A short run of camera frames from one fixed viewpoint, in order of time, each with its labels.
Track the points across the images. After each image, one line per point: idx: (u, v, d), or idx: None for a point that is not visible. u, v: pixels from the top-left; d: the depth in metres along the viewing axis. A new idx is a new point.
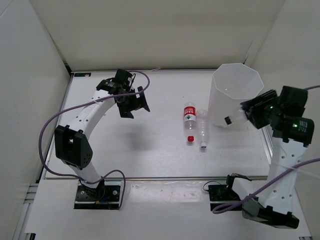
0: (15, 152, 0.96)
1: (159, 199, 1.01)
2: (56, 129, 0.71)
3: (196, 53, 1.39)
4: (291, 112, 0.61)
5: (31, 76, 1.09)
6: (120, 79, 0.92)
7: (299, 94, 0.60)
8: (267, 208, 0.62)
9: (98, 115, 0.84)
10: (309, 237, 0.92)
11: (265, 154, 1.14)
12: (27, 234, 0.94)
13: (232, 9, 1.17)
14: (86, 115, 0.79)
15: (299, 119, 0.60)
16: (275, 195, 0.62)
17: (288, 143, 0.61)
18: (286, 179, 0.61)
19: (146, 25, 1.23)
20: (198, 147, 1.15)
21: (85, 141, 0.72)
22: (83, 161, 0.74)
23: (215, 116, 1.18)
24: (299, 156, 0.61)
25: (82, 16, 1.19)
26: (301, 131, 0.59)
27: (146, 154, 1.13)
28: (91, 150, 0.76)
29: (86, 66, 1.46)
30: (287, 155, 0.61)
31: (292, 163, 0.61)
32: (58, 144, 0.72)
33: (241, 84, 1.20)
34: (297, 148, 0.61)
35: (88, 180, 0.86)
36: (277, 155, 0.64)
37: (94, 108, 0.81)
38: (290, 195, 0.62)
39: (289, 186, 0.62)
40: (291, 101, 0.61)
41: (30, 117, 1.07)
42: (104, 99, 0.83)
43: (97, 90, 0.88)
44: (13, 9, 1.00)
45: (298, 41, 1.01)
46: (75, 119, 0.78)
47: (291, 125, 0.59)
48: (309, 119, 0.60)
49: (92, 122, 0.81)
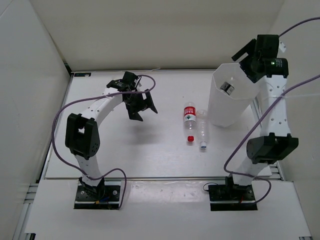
0: (15, 152, 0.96)
1: (159, 199, 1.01)
2: (68, 116, 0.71)
3: (196, 53, 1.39)
4: (269, 54, 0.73)
5: (31, 76, 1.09)
6: (127, 80, 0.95)
7: (273, 38, 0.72)
8: (270, 134, 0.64)
9: (107, 110, 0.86)
10: (309, 237, 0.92)
11: None
12: (27, 234, 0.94)
13: (232, 9, 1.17)
14: (98, 106, 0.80)
15: (275, 59, 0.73)
16: (273, 121, 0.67)
17: (272, 78, 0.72)
18: (278, 107, 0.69)
19: (146, 25, 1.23)
20: (198, 147, 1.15)
21: (95, 128, 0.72)
22: (92, 150, 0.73)
23: (215, 116, 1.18)
24: (283, 87, 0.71)
25: (82, 16, 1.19)
26: (278, 66, 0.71)
27: (147, 154, 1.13)
28: (99, 140, 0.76)
29: (86, 66, 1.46)
30: (273, 87, 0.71)
31: (280, 93, 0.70)
32: (69, 131, 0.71)
33: (241, 84, 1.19)
34: (279, 80, 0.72)
35: (90, 175, 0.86)
36: (265, 92, 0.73)
37: (105, 101, 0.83)
38: (285, 120, 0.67)
39: (283, 112, 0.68)
40: (267, 45, 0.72)
41: (30, 117, 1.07)
42: (114, 95, 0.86)
43: (107, 87, 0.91)
44: (13, 9, 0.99)
45: (298, 41, 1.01)
46: (87, 109, 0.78)
47: (270, 63, 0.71)
48: (282, 59, 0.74)
49: (102, 114, 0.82)
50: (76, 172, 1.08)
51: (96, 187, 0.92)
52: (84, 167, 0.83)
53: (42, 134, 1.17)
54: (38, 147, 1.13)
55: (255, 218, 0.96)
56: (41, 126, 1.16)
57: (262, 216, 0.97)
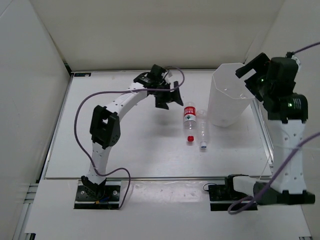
0: (15, 152, 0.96)
1: (159, 199, 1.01)
2: (96, 107, 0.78)
3: (196, 53, 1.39)
4: (285, 88, 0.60)
5: (31, 76, 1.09)
6: (155, 75, 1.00)
7: (293, 70, 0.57)
8: (284, 193, 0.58)
9: (131, 104, 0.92)
10: (309, 237, 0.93)
11: (265, 154, 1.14)
12: (27, 234, 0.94)
13: (232, 9, 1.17)
14: (122, 100, 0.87)
15: (293, 97, 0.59)
16: (288, 178, 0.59)
17: (288, 124, 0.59)
18: (295, 159, 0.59)
19: (146, 25, 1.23)
20: (199, 147, 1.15)
21: (117, 122, 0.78)
22: (112, 141, 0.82)
23: (215, 116, 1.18)
24: (301, 134, 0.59)
25: (82, 16, 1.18)
26: (296, 109, 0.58)
27: (147, 154, 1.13)
28: (119, 132, 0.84)
29: (86, 66, 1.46)
30: (290, 136, 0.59)
31: (296, 143, 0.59)
32: (94, 121, 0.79)
33: (241, 84, 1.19)
34: (297, 126, 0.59)
35: (97, 169, 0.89)
36: (279, 138, 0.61)
37: (130, 96, 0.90)
38: (301, 174, 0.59)
39: (298, 165, 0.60)
40: (283, 78, 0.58)
41: (30, 117, 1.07)
42: (138, 91, 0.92)
43: (134, 82, 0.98)
44: (13, 9, 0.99)
45: (299, 41, 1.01)
46: (112, 103, 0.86)
47: (286, 105, 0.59)
48: (300, 94, 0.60)
49: (126, 108, 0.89)
50: (76, 172, 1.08)
51: (98, 186, 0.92)
52: (96, 158, 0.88)
53: (42, 134, 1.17)
54: (38, 147, 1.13)
55: (255, 218, 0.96)
56: (41, 126, 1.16)
57: (262, 216, 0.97)
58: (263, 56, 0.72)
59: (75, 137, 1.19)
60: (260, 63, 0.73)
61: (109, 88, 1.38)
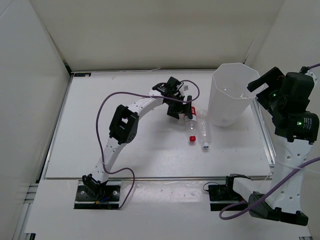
0: (15, 152, 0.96)
1: (159, 199, 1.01)
2: (118, 106, 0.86)
3: (196, 53, 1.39)
4: (296, 104, 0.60)
5: (31, 76, 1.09)
6: (171, 85, 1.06)
7: (307, 86, 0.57)
8: (276, 210, 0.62)
9: (148, 109, 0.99)
10: (310, 237, 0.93)
11: (265, 154, 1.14)
12: (27, 234, 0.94)
13: (232, 9, 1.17)
14: (143, 103, 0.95)
15: (304, 116, 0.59)
16: (284, 196, 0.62)
17: (293, 143, 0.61)
18: (293, 180, 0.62)
19: (146, 25, 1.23)
20: (201, 147, 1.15)
21: (136, 121, 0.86)
22: (128, 138, 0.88)
23: (215, 116, 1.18)
24: (305, 155, 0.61)
25: (82, 16, 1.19)
26: (305, 128, 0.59)
27: (147, 154, 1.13)
28: (136, 131, 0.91)
29: (86, 66, 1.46)
30: (293, 155, 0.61)
31: (298, 163, 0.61)
32: (116, 118, 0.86)
33: (241, 84, 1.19)
34: (302, 146, 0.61)
35: (105, 165, 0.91)
36: (282, 155, 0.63)
37: (148, 101, 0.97)
38: (298, 194, 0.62)
39: (297, 186, 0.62)
40: (296, 94, 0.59)
41: (30, 117, 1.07)
42: (157, 97, 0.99)
43: (152, 89, 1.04)
44: (13, 9, 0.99)
45: (299, 41, 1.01)
46: (133, 104, 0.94)
47: (296, 123, 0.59)
48: (312, 114, 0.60)
49: (144, 110, 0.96)
50: (76, 172, 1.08)
51: (99, 185, 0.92)
52: (107, 152, 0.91)
53: (42, 134, 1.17)
54: (38, 147, 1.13)
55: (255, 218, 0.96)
56: (41, 125, 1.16)
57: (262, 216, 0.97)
58: (276, 70, 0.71)
59: (75, 137, 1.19)
60: (273, 78, 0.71)
61: (110, 88, 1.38)
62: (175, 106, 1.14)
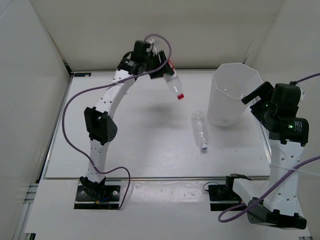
0: (15, 152, 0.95)
1: (159, 199, 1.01)
2: (85, 109, 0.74)
3: (196, 53, 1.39)
4: (287, 111, 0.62)
5: (31, 75, 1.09)
6: (139, 54, 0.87)
7: (295, 93, 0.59)
8: (274, 212, 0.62)
9: (121, 95, 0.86)
10: (310, 237, 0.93)
11: (265, 154, 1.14)
12: (27, 234, 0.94)
13: (232, 9, 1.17)
14: (110, 96, 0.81)
15: (294, 120, 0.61)
16: (281, 198, 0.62)
17: (286, 145, 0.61)
18: (289, 180, 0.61)
19: (146, 25, 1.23)
20: (200, 148, 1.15)
21: (109, 121, 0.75)
22: (110, 136, 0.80)
23: (215, 116, 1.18)
24: (298, 156, 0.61)
25: (82, 16, 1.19)
26: (297, 131, 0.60)
27: (147, 154, 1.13)
28: (115, 126, 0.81)
29: (86, 66, 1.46)
30: (286, 156, 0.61)
31: (293, 163, 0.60)
32: (88, 123, 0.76)
33: (241, 84, 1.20)
34: (295, 148, 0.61)
35: (96, 166, 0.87)
36: (276, 157, 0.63)
37: (117, 89, 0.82)
38: (295, 196, 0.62)
39: (293, 188, 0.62)
40: (286, 100, 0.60)
41: (30, 117, 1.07)
42: (125, 80, 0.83)
43: (118, 69, 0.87)
44: (13, 9, 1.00)
45: (299, 41, 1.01)
46: (100, 101, 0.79)
47: (287, 127, 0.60)
48: (303, 118, 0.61)
49: (116, 102, 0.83)
50: (76, 171, 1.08)
51: (97, 184, 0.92)
52: (94, 155, 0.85)
53: (42, 134, 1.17)
54: (38, 147, 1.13)
55: None
56: (41, 125, 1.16)
57: None
58: (267, 85, 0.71)
59: (75, 136, 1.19)
60: (265, 90, 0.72)
61: None
62: (154, 70, 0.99)
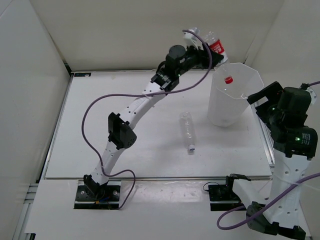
0: (15, 152, 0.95)
1: (159, 199, 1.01)
2: (110, 114, 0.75)
3: None
4: (294, 119, 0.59)
5: (31, 75, 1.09)
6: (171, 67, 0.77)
7: (303, 102, 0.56)
8: (274, 224, 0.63)
9: (148, 107, 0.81)
10: (309, 237, 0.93)
11: (265, 154, 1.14)
12: (27, 234, 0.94)
13: (232, 9, 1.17)
14: (136, 107, 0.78)
15: (302, 131, 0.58)
16: (281, 211, 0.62)
17: (291, 158, 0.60)
18: (291, 194, 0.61)
19: (146, 25, 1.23)
20: (187, 150, 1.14)
21: (129, 131, 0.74)
22: (128, 144, 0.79)
23: (215, 116, 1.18)
24: (303, 170, 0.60)
25: (82, 16, 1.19)
26: (304, 143, 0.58)
27: (147, 154, 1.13)
28: (135, 135, 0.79)
29: (86, 66, 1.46)
30: (290, 170, 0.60)
31: (296, 178, 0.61)
32: (109, 126, 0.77)
33: (241, 84, 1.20)
34: (300, 162, 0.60)
35: (103, 168, 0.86)
36: (280, 170, 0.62)
37: (144, 102, 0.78)
38: (295, 209, 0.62)
39: (294, 202, 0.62)
40: (294, 108, 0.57)
41: (30, 117, 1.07)
42: (155, 95, 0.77)
43: (151, 81, 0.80)
44: (13, 9, 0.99)
45: (299, 40, 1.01)
46: (125, 109, 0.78)
47: (294, 139, 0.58)
48: (312, 130, 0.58)
49: (142, 113, 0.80)
50: (76, 171, 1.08)
51: (98, 186, 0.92)
52: (106, 156, 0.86)
53: (42, 134, 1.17)
54: (38, 147, 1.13)
55: None
56: (41, 125, 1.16)
57: None
58: (277, 86, 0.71)
59: (75, 136, 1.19)
60: (274, 92, 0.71)
61: (110, 88, 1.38)
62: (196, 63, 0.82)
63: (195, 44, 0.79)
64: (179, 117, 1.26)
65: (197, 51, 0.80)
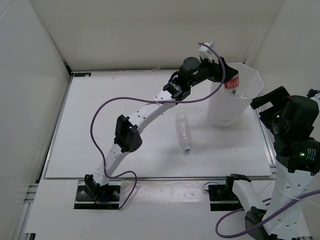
0: (15, 152, 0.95)
1: (159, 199, 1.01)
2: (119, 116, 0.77)
3: (196, 53, 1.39)
4: (299, 131, 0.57)
5: (31, 75, 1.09)
6: (184, 77, 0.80)
7: (311, 116, 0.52)
8: (272, 235, 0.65)
9: (157, 114, 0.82)
10: (309, 237, 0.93)
11: (265, 154, 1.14)
12: (27, 234, 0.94)
13: (232, 9, 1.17)
14: (146, 112, 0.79)
15: (307, 146, 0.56)
16: (280, 224, 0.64)
17: (294, 174, 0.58)
18: (291, 209, 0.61)
19: (146, 25, 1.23)
20: (182, 150, 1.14)
21: (135, 135, 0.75)
22: (133, 148, 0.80)
23: (215, 116, 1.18)
24: (305, 186, 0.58)
25: (82, 16, 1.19)
26: (308, 159, 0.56)
27: (147, 154, 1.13)
28: (141, 141, 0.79)
29: (86, 66, 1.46)
30: (292, 186, 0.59)
31: (298, 193, 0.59)
32: (117, 128, 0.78)
33: (241, 84, 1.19)
34: (303, 178, 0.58)
35: (106, 169, 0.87)
36: (282, 183, 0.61)
37: (155, 108, 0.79)
38: (295, 223, 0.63)
39: (294, 216, 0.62)
40: (300, 122, 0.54)
41: (30, 117, 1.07)
42: (165, 103, 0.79)
43: (163, 89, 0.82)
44: (13, 9, 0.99)
45: (299, 40, 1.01)
46: (135, 113, 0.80)
47: (298, 154, 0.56)
48: (318, 143, 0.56)
49: (150, 119, 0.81)
50: (76, 172, 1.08)
51: (98, 186, 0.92)
52: (110, 158, 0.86)
53: (42, 134, 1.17)
54: (38, 147, 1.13)
55: None
56: (41, 125, 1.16)
57: None
58: (282, 91, 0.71)
59: (75, 136, 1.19)
60: (279, 98, 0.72)
61: (110, 88, 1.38)
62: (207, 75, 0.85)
63: (209, 57, 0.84)
64: (175, 118, 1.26)
65: (210, 65, 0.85)
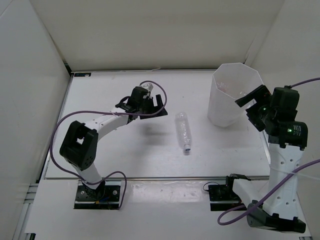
0: (15, 152, 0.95)
1: (159, 199, 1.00)
2: (72, 123, 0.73)
3: (196, 53, 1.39)
4: (286, 114, 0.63)
5: (31, 75, 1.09)
6: (135, 100, 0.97)
7: (293, 98, 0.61)
8: (274, 216, 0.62)
9: (110, 128, 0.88)
10: (309, 237, 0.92)
11: (265, 154, 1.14)
12: (27, 234, 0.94)
13: (232, 9, 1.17)
14: (103, 120, 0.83)
15: (293, 124, 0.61)
16: (280, 202, 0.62)
17: (285, 149, 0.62)
18: (288, 184, 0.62)
19: (146, 25, 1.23)
20: (182, 150, 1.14)
21: (93, 141, 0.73)
22: (85, 162, 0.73)
23: (215, 116, 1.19)
24: (297, 160, 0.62)
25: (82, 16, 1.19)
26: (296, 135, 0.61)
27: (148, 155, 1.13)
28: (94, 154, 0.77)
29: (86, 66, 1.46)
30: (286, 160, 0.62)
31: (292, 168, 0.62)
32: (68, 137, 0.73)
33: (241, 83, 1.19)
34: (294, 152, 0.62)
35: (88, 180, 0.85)
36: (276, 161, 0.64)
37: (110, 118, 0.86)
38: (294, 200, 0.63)
39: (292, 192, 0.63)
40: (285, 104, 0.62)
41: (30, 117, 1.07)
42: (121, 115, 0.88)
43: (116, 106, 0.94)
44: (13, 9, 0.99)
45: (299, 40, 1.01)
46: (92, 121, 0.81)
47: (286, 130, 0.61)
48: (301, 122, 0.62)
49: (105, 129, 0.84)
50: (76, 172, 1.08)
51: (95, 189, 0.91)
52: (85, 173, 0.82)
53: (42, 134, 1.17)
54: (38, 147, 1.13)
55: None
56: (41, 125, 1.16)
57: None
58: (262, 89, 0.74)
59: None
60: (261, 94, 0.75)
61: (109, 88, 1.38)
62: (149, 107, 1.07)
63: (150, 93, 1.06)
64: (175, 116, 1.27)
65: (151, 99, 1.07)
